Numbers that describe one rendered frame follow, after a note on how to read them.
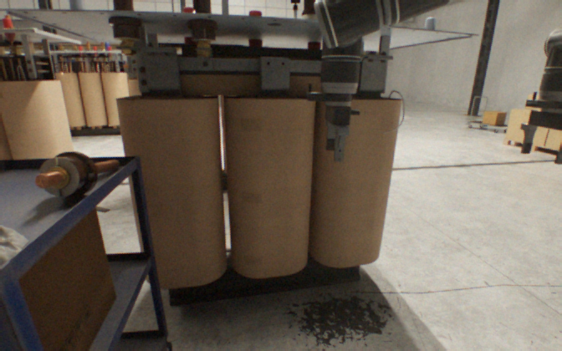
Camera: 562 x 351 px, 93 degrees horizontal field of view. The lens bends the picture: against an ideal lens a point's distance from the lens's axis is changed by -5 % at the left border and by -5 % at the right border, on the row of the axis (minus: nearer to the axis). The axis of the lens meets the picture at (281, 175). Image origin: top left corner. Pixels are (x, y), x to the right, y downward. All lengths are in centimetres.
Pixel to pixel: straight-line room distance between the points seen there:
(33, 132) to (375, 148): 288
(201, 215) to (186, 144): 32
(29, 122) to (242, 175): 238
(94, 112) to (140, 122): 584
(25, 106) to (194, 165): 226
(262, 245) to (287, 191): 29
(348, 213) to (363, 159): 28
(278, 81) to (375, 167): 61
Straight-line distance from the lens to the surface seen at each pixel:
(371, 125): 137
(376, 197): 150
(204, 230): 135
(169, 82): 122
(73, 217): 68
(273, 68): 123
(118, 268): 120
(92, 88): 702
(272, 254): 144
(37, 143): 331
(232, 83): 131
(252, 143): 121
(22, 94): 327
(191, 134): 120
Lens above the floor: 115
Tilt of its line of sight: 18 degrees down
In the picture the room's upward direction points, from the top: 1 degrees clockwise
